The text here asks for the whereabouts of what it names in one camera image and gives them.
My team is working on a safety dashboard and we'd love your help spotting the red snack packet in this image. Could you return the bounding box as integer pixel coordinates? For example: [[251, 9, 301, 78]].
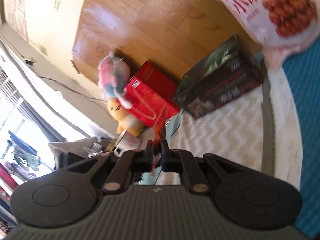
[[151, 106, 167, 176]]

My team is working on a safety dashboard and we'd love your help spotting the patterned bed sheet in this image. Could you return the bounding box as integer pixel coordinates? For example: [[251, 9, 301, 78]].
[[165, 68, 303, 188]]

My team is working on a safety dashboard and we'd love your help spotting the white enamel mug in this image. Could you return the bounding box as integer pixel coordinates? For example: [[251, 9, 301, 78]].
[[114, 130, 142, 157]]

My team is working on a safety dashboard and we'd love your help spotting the yellow duck plush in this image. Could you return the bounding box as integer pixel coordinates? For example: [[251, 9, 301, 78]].
[[107, 98, 145, 137]]

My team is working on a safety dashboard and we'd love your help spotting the black rectangular box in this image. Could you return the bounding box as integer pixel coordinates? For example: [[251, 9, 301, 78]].
[[173, 34, 263, 119]]

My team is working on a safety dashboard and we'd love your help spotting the pastel plush toy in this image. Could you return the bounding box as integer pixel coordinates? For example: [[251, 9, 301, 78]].
[[98, 51, 132, 109]]

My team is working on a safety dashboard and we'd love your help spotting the teal checked cloth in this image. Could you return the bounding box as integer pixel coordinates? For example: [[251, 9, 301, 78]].
[[283, 41, 320, 239]]

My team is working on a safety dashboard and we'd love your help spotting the red gift box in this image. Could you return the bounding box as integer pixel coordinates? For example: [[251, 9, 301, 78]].
[[117, 61, 180, 127]]

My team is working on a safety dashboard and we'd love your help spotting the pink fried twist bag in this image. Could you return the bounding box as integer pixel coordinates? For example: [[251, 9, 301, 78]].
[[220, 0, 319, 69]]

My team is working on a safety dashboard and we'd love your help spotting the brown wooden headboard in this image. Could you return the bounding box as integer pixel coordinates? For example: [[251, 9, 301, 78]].
[[72, 0, 261, 82]]

